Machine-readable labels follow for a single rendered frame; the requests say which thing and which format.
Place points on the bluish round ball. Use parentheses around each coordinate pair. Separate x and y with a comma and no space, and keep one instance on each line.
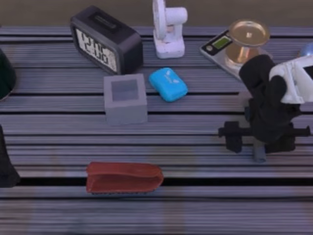
(307,50)

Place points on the blue plastic case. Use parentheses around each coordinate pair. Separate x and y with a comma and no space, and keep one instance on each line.
(168,84)

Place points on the silver digital pocket scale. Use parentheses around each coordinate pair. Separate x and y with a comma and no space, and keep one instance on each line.
(215,50)

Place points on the small white desk fan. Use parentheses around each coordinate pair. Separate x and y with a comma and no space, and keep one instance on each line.
(170,46)

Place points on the gray cube block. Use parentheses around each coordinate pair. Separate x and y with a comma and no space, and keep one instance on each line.
(124,102)

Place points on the black digital alarm clock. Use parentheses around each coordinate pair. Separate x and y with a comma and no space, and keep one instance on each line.
(122,41)

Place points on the dark rounded object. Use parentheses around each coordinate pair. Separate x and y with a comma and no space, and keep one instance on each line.
(6,76)

